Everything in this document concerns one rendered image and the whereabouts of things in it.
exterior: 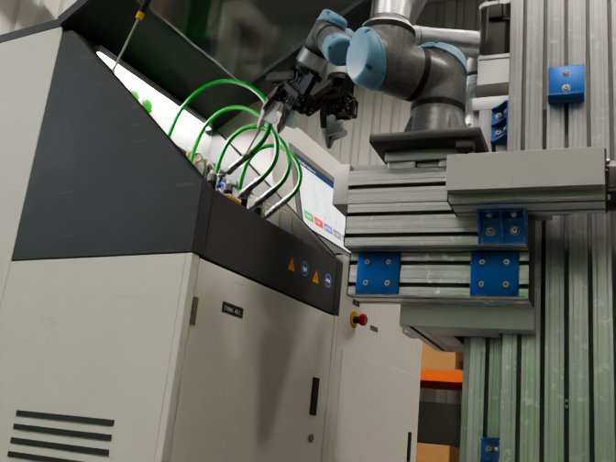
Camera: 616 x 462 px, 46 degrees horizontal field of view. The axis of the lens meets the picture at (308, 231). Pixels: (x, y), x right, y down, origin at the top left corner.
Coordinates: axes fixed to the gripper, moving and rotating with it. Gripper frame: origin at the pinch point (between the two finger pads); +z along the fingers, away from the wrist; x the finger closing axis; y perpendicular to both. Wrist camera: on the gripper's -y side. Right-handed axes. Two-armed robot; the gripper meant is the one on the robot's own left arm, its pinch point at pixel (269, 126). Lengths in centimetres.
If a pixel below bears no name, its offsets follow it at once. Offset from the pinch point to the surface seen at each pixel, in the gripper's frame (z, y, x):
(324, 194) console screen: 30, -21, 66
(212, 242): 15, 36, -35
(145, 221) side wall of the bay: 20, 22, -43
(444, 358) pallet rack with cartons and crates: 230, -98, 468
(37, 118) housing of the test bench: 27, -33, -46
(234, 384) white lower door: 41, 55, -27
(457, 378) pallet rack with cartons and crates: 228, -72, 455
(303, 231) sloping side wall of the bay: 26.3, 11.4, 23.9
